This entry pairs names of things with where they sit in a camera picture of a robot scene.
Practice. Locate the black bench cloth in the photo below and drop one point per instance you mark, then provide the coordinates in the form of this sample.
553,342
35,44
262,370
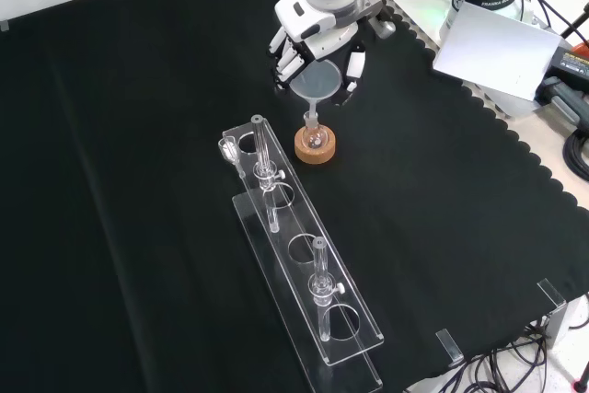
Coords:
138,204

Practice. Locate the small clear glass funnel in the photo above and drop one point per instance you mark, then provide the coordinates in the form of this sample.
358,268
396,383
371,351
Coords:
228,149

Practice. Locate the black tripod leg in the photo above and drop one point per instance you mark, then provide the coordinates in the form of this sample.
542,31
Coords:
575,20

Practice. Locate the black orange power adapter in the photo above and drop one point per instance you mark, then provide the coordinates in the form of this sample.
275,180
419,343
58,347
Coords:
570,64

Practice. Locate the grey tape strip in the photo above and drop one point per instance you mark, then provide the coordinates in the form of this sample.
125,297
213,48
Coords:
4,26

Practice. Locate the clear cloth clamp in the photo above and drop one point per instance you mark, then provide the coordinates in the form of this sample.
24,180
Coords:
448,344
552,294

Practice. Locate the pale white board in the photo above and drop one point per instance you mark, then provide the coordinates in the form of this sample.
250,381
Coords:
497,50

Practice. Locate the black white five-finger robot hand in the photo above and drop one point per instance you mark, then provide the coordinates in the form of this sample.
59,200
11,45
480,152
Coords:
317,25

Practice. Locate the grey black hand tool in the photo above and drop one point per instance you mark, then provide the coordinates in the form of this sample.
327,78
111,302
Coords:
563,100

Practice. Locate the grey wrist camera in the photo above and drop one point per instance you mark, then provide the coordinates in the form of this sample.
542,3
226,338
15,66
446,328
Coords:
384,28

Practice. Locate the translucent plastic funnel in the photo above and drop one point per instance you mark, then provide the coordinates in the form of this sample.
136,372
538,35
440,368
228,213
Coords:
316,80

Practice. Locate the grey metal box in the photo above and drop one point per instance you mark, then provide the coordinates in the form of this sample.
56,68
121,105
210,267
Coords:
559,324

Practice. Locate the clear glass round-bottom flask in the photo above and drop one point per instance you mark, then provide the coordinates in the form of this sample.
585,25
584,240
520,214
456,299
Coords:
314,137

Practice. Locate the clear acrylic funnel stand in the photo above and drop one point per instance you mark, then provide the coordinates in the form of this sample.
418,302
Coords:
322,282

